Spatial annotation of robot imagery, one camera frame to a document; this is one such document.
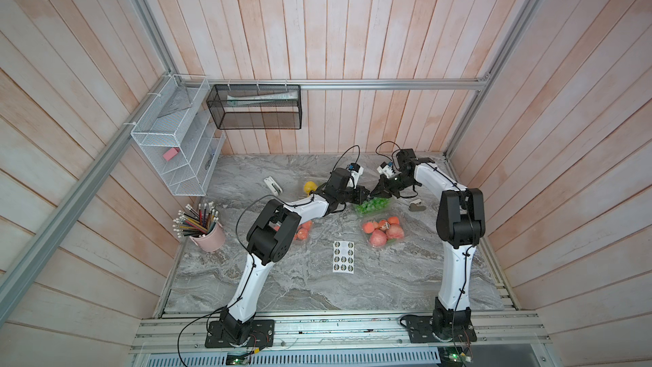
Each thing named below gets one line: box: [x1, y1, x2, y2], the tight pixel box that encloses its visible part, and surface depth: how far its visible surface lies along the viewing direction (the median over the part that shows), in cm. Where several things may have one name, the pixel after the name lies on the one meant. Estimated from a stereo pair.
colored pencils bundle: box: [172, 201, 220, 238], surface depth 85 cm
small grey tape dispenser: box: [408, 198, 427, 212], surface depth 103 cm
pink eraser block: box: [163, 146, 180, 162], surface depth 84 cm
